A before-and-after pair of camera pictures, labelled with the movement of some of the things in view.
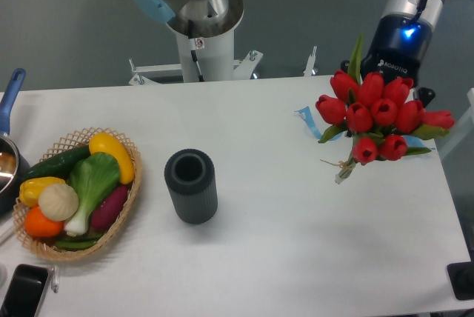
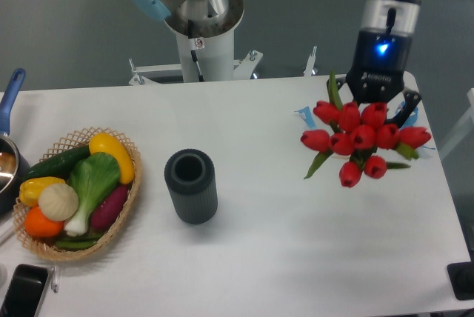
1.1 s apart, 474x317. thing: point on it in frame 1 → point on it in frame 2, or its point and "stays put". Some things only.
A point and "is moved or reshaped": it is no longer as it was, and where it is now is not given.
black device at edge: (461, 278) stays put
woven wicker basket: (78, 194) stays put
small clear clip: (55, 279) stays put
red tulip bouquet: (381, 118) is moved or reshaped
